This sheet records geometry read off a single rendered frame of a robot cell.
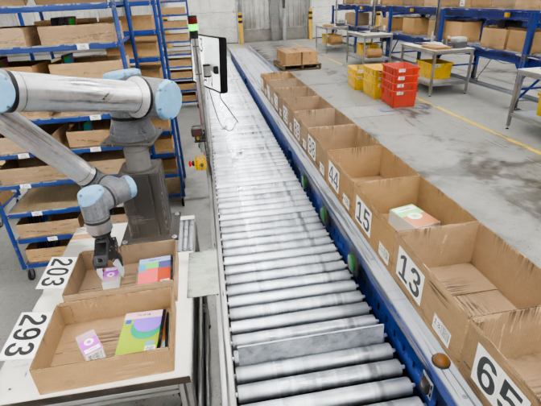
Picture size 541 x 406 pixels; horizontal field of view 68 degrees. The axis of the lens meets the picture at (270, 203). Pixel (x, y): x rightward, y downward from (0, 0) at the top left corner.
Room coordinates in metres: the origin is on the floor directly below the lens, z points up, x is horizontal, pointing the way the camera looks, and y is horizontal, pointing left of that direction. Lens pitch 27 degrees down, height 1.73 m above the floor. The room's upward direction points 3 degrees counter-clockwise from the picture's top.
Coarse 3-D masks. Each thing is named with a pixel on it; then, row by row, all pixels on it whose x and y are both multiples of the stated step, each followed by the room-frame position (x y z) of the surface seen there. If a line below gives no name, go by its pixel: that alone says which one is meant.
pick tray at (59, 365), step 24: (168, 288) 1.11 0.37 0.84; (72, 312) 1.06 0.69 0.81; (96, 312) 1.07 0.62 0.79; (120, 312) 1.08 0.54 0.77; (168, 312) 1.09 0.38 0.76; (48, 336) 0.93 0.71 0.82; (72, 336) 0.99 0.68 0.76; (48, 360) 0.88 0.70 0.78; (72, 360) 0.89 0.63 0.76; (96, 360) 0.81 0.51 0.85; (120, 360) 0.82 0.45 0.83; (144, 360) 0.83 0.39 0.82; (168, 360) 0.84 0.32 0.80; (48, 384) 0.78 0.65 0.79; (72, 384) 0.79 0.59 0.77; (96, 384) 0.80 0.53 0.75
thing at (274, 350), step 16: (304, 336) 0.90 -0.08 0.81; (320, 336) 0.90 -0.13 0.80; (336, 336) 0.91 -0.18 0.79; (352, 336) 0.91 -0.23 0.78; (368, 336) 0.92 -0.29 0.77; (240, 352) 0.87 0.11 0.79; (256, 352) 0.87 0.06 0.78; (272, 352) 0.88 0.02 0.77; (288, 352) 0.89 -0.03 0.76; (304, 352) 0.89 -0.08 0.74; (320, 352) 0.90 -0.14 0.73
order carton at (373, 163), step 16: (336, 160) 1.86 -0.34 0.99; (352, 160) 1.87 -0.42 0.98; (368, 160) 1.88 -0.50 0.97; (384, 160) 1.86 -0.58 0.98; (400, 160) 1.70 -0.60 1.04; (352, 176) 1.87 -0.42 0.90; (368, 176) 1.88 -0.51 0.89; (384, 176) 1.84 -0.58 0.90; (400, 176) 1.68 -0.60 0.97; (336, 192) 1.69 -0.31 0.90; (352, 192) 1.48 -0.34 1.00; (352, 208) 1.47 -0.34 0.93
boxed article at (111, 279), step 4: (108, 268) 1.31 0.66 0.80; (112, 268) 1.31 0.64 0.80; (116, 268) 1.31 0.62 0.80; (104, 272) 1.28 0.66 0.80; (108, 272) 1.28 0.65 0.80; (112, 272) 1.28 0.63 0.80; (116, 272) 1.28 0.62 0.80; (104, 276) 1.26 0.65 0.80; (108, 276) 1.26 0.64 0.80; (112, 276) 1.25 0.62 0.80; (116, 276) 1.25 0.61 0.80; (120, 276) 1.29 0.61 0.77; (104, 280) 1.23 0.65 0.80; (108, 280) 1.23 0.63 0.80; (112, 280) 1.23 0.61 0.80; (116, 280) 1.23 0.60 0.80; (120, 280) 1.28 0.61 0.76; (104, 284) 1.22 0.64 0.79; (108, 284) 1.22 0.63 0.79; (112, 284) 1.22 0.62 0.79; (116, 284) 1.23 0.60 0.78; (104, 288) 1.22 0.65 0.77; (108, 288) 1.22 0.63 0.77
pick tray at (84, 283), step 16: (80, 256) 1.34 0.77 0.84; (128, 256) 1.39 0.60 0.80; (144, 256) 1.40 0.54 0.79; (160, 256) 1.41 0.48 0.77; (176, 256) 1.34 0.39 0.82; (80, 272) 1.29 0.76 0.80; (96, 272) 1.34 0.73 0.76; (128, 272) 1.33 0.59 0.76; (176, 272) 1.25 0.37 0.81; (64, 288) 1.13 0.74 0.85; (80, 288) 1.24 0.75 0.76; (96, 288) 1.24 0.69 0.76; (112, 288) 1.12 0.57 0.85; (128, 288) 1.13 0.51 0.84; (144, 288) 1.13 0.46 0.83; (176, 288) 1.18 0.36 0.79
